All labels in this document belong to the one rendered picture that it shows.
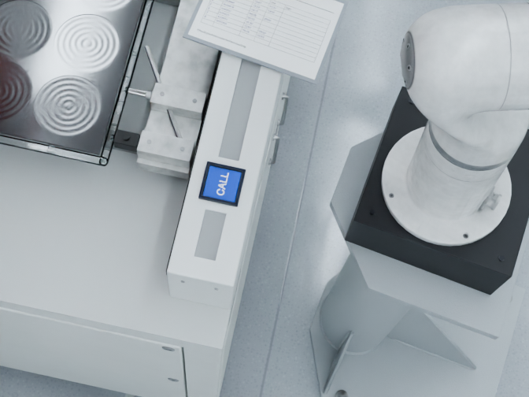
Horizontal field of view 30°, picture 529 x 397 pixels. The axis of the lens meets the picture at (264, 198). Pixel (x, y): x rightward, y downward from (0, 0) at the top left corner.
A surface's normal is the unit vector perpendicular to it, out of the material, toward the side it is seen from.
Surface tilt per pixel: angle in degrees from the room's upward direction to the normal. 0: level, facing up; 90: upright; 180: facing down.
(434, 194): 88
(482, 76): 45
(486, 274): 90
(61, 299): 0
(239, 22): 0
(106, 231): 0
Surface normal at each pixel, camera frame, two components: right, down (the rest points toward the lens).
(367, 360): 0.06, -0.33
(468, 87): -0.01, 0.61
